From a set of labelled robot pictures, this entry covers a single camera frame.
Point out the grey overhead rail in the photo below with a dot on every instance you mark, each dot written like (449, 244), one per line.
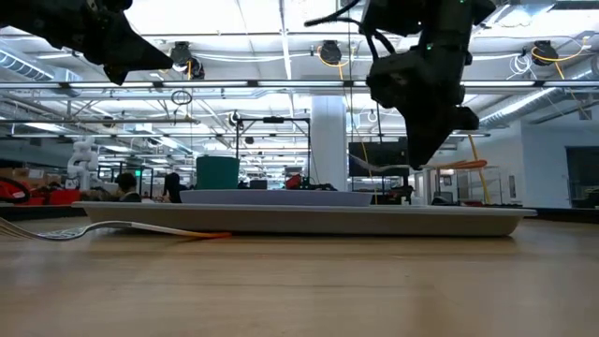
(93, 121)

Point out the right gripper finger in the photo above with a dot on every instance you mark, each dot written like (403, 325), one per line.
(437, 138)
(418, 140)

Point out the red background object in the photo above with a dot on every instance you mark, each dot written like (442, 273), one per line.
(294, 181)

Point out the silver ventilation duct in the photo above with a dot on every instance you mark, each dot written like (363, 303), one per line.
(28, 68)
(515, 110)

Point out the black monitor screen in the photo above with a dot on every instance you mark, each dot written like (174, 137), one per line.
(379, 150)

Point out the green plastic cup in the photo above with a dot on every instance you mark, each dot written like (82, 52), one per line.
(217, 173)

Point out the pale blue plate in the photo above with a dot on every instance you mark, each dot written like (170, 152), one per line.
(276, 198)

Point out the person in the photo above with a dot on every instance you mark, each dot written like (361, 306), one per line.
(172, 187)
(127, 185)

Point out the red box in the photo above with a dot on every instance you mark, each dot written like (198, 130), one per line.
(61, 197)

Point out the black metal frame stand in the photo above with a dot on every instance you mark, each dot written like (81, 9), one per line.
(273, 120)

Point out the black table edge frame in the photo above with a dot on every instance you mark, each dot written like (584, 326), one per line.
(37, 211)

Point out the long ceiling light bar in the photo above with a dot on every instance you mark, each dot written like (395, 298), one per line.
(210, 83)

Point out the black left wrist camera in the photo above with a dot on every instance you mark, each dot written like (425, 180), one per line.
(110, 4)

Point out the grey serving tray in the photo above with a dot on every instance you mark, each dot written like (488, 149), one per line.
(304, 222)

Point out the white building column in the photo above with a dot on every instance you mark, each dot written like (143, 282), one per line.
(327, 140)

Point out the dark doorway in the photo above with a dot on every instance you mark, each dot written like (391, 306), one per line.
(585, 173)

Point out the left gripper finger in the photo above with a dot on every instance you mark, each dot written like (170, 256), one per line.
(114, 70)
(131, 47)

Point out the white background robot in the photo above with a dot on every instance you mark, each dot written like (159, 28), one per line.
(83, 159)

